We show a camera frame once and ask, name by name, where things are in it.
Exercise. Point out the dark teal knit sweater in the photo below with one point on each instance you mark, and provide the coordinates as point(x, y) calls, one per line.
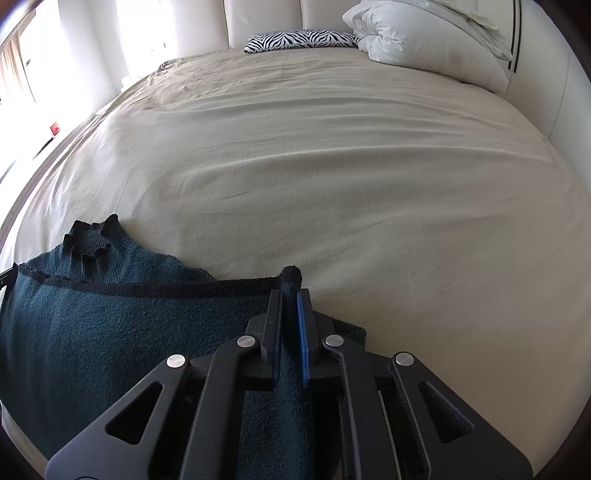
point(92, 332)

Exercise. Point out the cream upholstered headboard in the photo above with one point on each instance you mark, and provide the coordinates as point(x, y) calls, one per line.
point(272, 21)

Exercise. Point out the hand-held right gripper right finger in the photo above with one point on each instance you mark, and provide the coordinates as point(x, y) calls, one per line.
point(303, 344)

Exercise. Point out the zebra print pillow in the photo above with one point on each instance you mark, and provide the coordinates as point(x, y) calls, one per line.
point(295, 39)

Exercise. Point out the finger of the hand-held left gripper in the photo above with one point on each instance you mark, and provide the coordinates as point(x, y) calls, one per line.
point(6, 278)

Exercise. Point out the beige curtain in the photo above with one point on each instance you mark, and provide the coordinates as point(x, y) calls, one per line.
point(17, 69)

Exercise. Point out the white folded duvet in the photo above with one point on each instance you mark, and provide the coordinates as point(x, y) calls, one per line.
point(429, 44)

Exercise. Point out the bed with beige sheet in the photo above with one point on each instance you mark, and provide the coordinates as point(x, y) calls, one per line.
point(346, 184)

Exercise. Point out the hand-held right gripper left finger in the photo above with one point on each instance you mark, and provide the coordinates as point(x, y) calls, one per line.
point(277, 344)

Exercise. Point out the white wardrobe with black strips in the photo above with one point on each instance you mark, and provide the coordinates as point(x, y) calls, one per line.
point(545, 69)

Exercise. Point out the white bedside ledge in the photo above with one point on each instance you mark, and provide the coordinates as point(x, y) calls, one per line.
point(41, 170)

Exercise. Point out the small red box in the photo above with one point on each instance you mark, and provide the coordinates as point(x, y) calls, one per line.
point(55, 129)

